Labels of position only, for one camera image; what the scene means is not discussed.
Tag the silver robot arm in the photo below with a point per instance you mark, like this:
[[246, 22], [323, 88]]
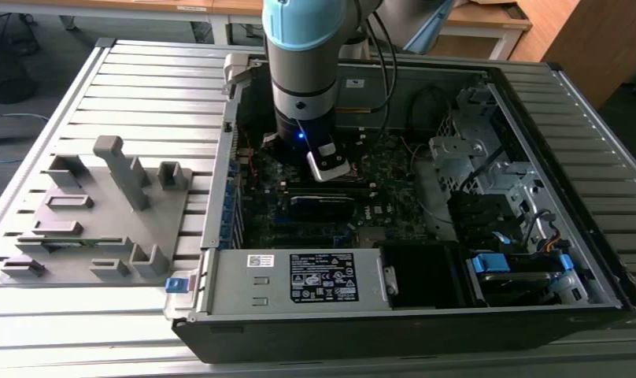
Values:
[[302, 71]]

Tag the black RAM slot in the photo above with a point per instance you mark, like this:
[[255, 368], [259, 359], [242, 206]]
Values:
[[329, 185], [329, 188], [329, 192], [297, 181]]

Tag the white case label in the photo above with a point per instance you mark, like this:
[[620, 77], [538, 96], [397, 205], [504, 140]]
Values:
[[354, 82]]

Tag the black graphics card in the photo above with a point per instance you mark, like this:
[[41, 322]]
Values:
[[321, 208]]

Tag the green motherboard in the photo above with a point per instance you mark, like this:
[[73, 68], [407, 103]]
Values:
[[397, 185]]

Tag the grey chipset heat sink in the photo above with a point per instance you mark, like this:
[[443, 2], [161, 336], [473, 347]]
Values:
[[373, 237]]

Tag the metal drive cage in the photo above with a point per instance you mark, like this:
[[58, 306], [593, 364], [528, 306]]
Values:
[[455, 149]]

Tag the grey parts rack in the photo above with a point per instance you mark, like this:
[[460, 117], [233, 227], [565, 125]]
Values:
[[161, 212]]

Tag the silver power supply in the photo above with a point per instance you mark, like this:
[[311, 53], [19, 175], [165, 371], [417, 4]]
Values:
[[245, 291]]

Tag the blue case latch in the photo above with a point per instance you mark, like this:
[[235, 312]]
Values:
[[177, 285]]

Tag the blue disk carrier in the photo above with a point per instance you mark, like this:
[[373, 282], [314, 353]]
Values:
[[489, 263]]

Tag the green RAM stick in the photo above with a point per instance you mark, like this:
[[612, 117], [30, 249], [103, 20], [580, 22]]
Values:
[[71, 243]]

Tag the black waste bin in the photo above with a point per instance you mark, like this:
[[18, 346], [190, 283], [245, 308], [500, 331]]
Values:
[[11, 90]]

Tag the black PC case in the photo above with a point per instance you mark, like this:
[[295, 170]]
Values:
[[402, 338]]

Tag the wooden cabinet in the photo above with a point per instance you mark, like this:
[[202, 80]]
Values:
[[602, 47]]

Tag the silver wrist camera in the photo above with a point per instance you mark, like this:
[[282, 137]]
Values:
[[329, 173]]

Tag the black plastic air duct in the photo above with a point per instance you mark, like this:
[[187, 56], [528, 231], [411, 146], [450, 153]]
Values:
[[423, 275]]

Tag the wooden desk white frame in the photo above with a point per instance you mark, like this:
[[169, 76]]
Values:
[[481, 17], [114, 10]]

